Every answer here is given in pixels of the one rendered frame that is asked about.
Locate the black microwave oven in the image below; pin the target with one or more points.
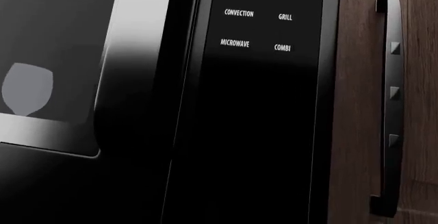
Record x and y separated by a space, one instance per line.
184 131

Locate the dark wooden cabinet door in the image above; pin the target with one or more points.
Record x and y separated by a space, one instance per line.
356 105

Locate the black microwave control panel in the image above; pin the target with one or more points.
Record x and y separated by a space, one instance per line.
253 105

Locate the black microwave door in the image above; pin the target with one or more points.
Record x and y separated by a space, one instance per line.
85 54

